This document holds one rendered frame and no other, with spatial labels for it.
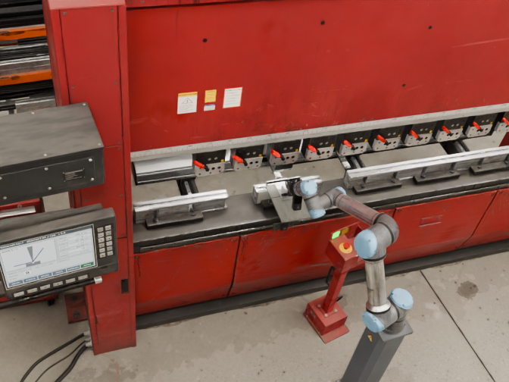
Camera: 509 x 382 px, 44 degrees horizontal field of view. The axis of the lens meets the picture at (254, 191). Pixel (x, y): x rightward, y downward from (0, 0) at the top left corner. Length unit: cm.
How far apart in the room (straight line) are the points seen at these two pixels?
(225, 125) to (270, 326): 156
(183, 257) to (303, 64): 127
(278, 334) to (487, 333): 139
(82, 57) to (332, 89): 127
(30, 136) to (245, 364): 218
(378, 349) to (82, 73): 200
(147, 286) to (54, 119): 155
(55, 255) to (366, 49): 164
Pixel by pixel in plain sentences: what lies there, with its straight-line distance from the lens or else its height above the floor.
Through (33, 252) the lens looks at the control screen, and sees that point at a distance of 253.
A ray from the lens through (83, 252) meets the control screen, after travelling 260.
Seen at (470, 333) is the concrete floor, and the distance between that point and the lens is 449.
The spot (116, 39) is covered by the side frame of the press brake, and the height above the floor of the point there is 216.
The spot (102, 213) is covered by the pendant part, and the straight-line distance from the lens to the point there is 249.
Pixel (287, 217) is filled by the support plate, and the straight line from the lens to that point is 332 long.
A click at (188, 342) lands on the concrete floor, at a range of 400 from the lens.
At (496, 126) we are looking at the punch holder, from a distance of 397.
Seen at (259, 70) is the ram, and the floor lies 180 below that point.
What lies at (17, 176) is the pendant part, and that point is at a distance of 225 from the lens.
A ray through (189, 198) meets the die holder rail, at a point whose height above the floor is 97.
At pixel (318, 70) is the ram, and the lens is 300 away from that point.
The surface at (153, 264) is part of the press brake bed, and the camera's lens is 350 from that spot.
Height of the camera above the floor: 348
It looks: 46 degrees down
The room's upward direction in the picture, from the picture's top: 10 degrees clockwise
